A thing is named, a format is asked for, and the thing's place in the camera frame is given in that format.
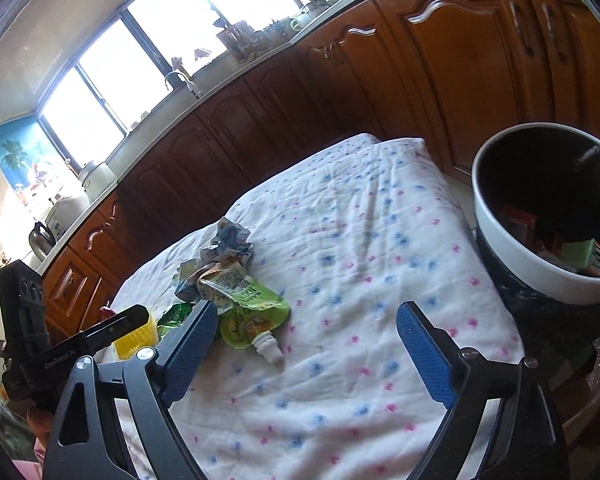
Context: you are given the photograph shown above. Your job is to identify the white bin with black bag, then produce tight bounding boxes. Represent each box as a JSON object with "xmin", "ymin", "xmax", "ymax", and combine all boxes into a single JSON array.
[{"xmin": 471, "ymin": 122, "xmax": 600, "ymax": 361}]

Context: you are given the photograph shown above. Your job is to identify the dark kettle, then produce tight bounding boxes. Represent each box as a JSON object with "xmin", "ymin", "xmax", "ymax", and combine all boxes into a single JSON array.
[{"xmin": 28, "ymin": 221, "xmax": 56, "ymax": 261}]

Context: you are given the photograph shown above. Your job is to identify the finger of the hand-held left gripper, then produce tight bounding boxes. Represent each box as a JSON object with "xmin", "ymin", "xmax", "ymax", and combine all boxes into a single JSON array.
[{"xmin": 82, "ymin": 305, "xmax": 151, "ymax": 356}]

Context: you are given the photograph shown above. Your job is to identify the light green packet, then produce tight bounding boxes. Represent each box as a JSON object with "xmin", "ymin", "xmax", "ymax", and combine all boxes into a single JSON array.
[{"xmin": 560, "ymin": 239, "xmax": 596, "ymax": 271}]

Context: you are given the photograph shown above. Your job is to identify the white printed paper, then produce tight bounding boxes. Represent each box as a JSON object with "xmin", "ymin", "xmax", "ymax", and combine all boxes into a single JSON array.
[{"xmin": 202, "ymin": 217, "xmax": 255, "ymax": 267}]

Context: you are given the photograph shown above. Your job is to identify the yellow foam fruit net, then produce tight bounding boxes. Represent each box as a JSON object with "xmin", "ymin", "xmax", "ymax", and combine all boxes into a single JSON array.
[{"xmin": 112, "ymin": 310, "xmax": 158, "ymax": 361}]

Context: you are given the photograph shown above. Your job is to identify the white rice cooker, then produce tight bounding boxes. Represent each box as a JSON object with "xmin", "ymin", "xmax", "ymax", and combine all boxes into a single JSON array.
[{"xmin": 45, "ymin": 195, "xmax": 91, "ymax": 238}]

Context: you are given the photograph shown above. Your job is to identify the green spouted juice pouch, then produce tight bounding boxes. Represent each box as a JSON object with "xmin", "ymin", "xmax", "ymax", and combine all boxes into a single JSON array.
[{"xmin": 195, "ymin": 260, "xmax": 291, "ymax": 367}]

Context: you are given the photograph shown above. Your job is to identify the person's left hand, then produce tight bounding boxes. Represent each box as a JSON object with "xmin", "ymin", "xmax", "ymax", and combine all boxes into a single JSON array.
[{"xmin": 27, "ymin": 405, "xmax": 56, "ymax": 448}]

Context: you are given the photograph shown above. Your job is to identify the white lidded pot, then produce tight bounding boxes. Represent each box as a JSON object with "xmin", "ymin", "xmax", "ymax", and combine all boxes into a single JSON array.
[{"xmin": 78, "ymin": 160, "xmax": 117, "ymax": 196}]

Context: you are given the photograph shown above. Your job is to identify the blue palm wall poster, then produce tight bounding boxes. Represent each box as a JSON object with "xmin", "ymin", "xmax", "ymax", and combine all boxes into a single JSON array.
[{"xmin": 0, "ymin": 115, "xmax": 68, "ymax": 196}]

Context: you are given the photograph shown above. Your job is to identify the red and white wrapper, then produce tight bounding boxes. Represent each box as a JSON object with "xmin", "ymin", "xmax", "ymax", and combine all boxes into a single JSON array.
[{"xmin": 500, "ymin": 204, "xmax": 538, "ymax": 241}]

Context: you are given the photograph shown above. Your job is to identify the wooden lower cabinets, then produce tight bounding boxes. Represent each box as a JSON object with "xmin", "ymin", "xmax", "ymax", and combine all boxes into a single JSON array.
[{"xmin": 40, "ymin": 0, "xmax": 600, "ymax": 331}]

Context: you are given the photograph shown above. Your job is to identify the wooden knife block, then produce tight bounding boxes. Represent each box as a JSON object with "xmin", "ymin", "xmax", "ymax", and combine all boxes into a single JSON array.
[{"xmin": 217, "ymin": 20, "xmax": 251, "ymax": 61}]

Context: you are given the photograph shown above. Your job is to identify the white dotted tablecloth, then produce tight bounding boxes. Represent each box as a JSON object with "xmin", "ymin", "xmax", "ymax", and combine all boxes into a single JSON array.
[{"xmin": 102, "ymin": 132, "xmax": 526, "ymax": 480}]

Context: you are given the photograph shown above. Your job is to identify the chrome kitchen faucet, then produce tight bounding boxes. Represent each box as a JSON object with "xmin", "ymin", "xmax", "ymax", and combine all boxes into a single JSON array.
[{"xmin": 164, "ymin": 71, "xmax": 201, "ymax": 100}]

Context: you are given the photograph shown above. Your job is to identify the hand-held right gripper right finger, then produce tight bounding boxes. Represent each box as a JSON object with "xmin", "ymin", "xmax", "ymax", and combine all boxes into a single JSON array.
[{"xmin": 396, "ymin": 301, "xmax": 571, "ymax": 480}]

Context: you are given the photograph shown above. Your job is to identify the green foil snack bag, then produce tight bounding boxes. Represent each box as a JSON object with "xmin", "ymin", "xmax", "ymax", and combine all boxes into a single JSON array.
[{"xmin": 155, "ymin": 302, "xmax": 201, "ymax": 338}]

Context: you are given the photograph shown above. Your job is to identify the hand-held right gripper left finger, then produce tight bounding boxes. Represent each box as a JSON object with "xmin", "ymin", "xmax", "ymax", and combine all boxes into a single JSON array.
[{"xmin": 42, "ymin": 300, "xmax": 220, "ymax": 480}]

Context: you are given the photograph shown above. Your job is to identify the kitchen window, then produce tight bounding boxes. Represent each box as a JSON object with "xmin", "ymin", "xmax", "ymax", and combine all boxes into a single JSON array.
[{"xmin": 37, "ymin": 0, "xmax": 301, "ymax": 156}]

